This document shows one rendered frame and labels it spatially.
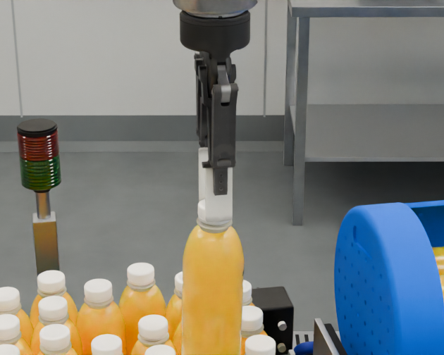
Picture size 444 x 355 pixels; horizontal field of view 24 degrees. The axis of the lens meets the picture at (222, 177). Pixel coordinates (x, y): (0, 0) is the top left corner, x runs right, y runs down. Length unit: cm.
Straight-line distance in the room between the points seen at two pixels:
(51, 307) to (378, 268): 44
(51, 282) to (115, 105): 344
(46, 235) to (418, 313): 66
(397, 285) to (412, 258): 4
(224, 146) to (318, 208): 321
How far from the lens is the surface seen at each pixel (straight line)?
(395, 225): 136
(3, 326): 138
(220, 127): 108
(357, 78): 486
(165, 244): 399
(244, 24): 108
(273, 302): 163
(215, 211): 115
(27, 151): 162
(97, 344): 133
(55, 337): 135
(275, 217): 420
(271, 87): 483
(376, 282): 137
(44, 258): 171
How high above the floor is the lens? 183
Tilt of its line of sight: 24 degrees down
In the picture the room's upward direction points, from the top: straight up
